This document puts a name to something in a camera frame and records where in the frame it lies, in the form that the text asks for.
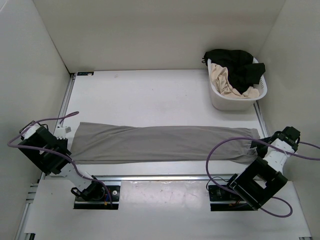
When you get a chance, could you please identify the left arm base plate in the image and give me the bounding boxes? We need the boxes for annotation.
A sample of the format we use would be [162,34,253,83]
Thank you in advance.
[70,182,121,210]

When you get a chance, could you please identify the grey trousers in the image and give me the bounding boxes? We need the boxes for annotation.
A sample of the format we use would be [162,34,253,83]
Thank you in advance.
[70,122,260,164]

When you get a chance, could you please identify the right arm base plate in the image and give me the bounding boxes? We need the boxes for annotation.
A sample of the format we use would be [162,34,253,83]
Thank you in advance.
[206,185,254,212]

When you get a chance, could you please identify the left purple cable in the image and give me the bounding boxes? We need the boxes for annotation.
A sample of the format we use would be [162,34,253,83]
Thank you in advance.
[7,111,113,208]

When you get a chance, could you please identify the beige garment in basket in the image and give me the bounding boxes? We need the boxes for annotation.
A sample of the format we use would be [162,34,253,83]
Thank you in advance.
[209,63,260,99]

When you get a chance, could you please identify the dark label sticker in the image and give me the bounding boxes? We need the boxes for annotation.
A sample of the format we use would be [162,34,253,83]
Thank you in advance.
[77,71,94,76]

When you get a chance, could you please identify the purple cable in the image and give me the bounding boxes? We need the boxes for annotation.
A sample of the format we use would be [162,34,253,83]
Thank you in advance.
[7,111,113,208]
[206,136,320,217]

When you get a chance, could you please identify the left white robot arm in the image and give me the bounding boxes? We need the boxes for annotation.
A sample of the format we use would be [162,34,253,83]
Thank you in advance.
[18,122,108,201]

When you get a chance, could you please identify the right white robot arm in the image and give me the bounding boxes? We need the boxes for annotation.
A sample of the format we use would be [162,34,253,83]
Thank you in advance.
[224,142,288,210]

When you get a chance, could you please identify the black garment in basket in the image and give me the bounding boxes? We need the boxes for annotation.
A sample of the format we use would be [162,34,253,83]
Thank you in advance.
[202,49,266,94]

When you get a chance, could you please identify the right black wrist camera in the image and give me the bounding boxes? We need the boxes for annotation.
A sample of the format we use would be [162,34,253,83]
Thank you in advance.
[278,126,301,146]

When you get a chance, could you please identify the white laundry basket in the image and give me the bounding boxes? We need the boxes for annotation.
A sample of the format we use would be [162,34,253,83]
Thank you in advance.
[206,57,269,112]

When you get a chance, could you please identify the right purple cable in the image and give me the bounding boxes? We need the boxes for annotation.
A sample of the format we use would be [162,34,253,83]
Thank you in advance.
[206,136,320,217]

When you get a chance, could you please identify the aluminium table frame rail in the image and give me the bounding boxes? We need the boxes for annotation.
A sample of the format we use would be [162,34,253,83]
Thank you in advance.
[17,72,313,240]

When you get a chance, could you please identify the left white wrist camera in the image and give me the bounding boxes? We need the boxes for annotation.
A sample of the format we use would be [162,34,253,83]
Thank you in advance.
[53,126,71,140]

